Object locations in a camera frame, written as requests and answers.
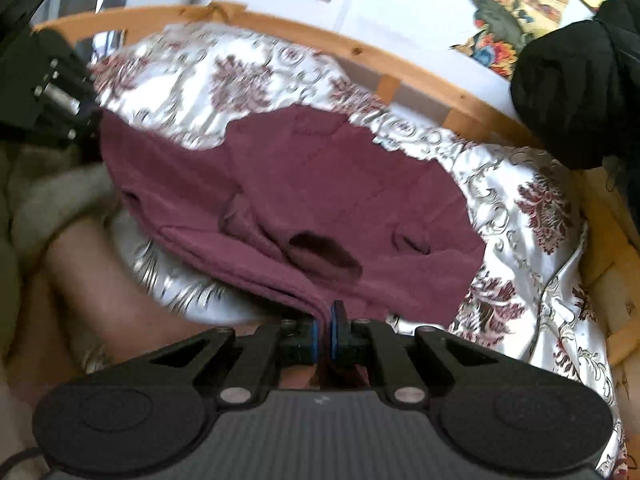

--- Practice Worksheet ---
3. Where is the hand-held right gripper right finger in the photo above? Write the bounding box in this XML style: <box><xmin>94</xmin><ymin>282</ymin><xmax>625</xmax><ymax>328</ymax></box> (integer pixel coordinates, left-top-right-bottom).
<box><xmin>331</xmin><ymin>301</ymin><xmax>502</xmax><ymax>407</ymax></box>

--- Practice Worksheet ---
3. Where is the black quilted coat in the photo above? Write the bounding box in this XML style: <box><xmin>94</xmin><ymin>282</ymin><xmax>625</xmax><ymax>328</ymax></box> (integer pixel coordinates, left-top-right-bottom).
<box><xmin>510</xmin><ymin>0</ymin><xmax>640</xmax><ymax>172</ymax></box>

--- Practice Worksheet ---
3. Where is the white floral satin blanket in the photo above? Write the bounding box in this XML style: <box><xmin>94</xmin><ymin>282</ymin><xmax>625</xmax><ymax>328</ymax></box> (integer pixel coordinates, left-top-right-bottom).
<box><xmin>75</xmin><ymin>24</ymin><xmax>623</xmax><ymax>480</ymax></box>

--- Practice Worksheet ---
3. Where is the landscape wall poster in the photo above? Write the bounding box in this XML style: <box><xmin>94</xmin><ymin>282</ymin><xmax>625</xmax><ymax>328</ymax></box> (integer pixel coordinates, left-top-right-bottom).
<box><xmin>449</xmin><ymin>0</ymin><xmax>637</xmax><ymax>82</ymax></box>

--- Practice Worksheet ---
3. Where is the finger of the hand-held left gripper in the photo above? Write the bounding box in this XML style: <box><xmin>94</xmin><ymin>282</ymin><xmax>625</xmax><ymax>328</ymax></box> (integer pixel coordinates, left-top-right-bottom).
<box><xmin>0</xmin><ymin>29</ymin><xmax>104</xmax><ymax>150</ymax></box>

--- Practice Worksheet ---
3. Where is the beige fleece blanket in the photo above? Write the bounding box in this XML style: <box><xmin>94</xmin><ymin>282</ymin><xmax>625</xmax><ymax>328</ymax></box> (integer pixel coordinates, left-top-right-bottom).
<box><xmin>0</xmin><ymin>139</ymin><xmax>122</xmax><ymax>361</ymax></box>

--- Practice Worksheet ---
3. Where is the wooden bed frame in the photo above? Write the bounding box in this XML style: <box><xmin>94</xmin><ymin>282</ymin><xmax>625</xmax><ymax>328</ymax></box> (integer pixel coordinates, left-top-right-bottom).
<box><xmin>30</xmin><ymin>2</ymin><xmax>640</xmax><ymax>367</ymax></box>

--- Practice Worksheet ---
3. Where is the black cable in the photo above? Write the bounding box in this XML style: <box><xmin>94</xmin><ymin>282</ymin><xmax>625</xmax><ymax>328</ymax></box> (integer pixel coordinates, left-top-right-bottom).
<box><xmin>0</xmin><ymin>445</ymin><xmax>52</xmax><ymax>474</ymax></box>

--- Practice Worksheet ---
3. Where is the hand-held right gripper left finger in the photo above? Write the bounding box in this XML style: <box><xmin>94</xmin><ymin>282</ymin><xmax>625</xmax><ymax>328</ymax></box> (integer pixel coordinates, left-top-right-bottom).
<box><xmin>149</xmin><ymin>309</ymin><xmax>327</xmax><ymax>407</ymax></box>

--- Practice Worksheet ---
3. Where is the maroon long-sleeve shirt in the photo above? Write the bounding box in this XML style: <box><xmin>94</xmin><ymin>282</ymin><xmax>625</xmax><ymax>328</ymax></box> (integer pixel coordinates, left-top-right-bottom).
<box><xmin>97</xmin><ymin>104</ymin><xmax>487</xmax><ymax>332</ymax></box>

